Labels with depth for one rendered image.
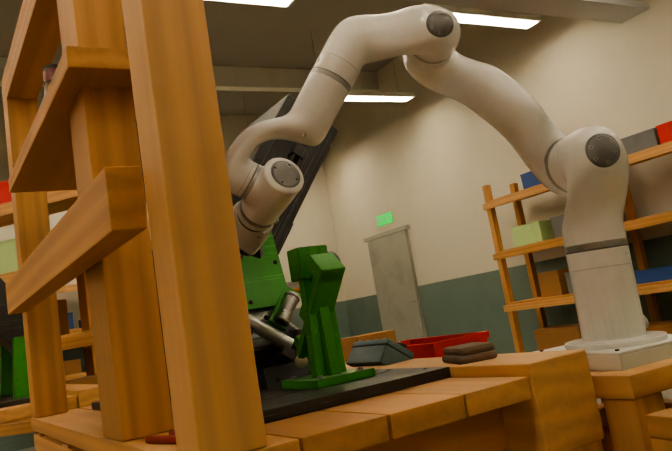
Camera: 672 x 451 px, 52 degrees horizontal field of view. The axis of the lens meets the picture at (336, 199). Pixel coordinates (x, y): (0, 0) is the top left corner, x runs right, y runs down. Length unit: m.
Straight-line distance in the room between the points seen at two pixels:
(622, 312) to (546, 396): 0.30
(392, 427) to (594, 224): 0.62
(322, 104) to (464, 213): 8.03
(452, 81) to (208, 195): 0.72
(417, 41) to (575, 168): 0.39
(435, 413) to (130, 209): 0.52
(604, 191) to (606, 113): 6.38
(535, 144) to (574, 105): 6.56
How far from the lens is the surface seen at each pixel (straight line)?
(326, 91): 1.40
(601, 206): 1.43
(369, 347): 1.65
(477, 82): 1.45
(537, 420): 1.20
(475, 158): 9.15
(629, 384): 1.28
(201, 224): 0.91
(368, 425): 1.00
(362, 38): 1.44
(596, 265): 1.43
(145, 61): 0.97
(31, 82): 2.28
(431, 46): 1.39
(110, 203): 0.98
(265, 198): 1.35
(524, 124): 1.45
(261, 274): 1.62
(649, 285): 6.88
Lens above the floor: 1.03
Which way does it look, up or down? 9 degrees up
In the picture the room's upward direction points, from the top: 10 degrees counter-clockwise
